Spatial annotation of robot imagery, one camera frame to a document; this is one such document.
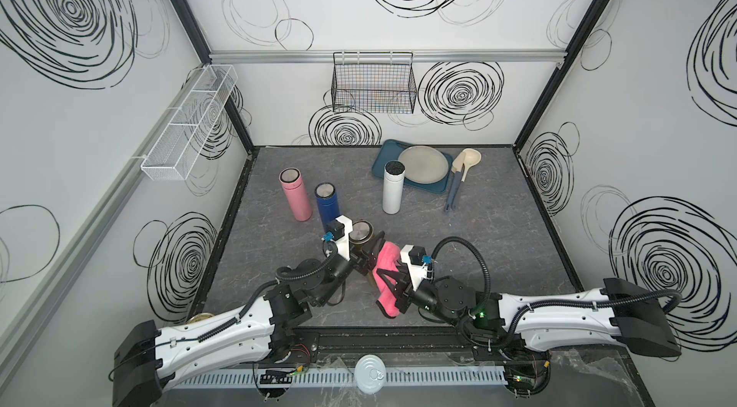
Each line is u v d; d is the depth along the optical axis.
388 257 0.64
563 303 0.49
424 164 1.15
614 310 0.44
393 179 0.85
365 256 0.60
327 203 0.82
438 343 0.75
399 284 0.62
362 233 0.62
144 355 0.43
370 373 0.65
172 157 0.72
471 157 1.14
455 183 1.07
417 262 0.57
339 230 0.55
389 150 1.19
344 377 0.64
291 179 0.84
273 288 0.58
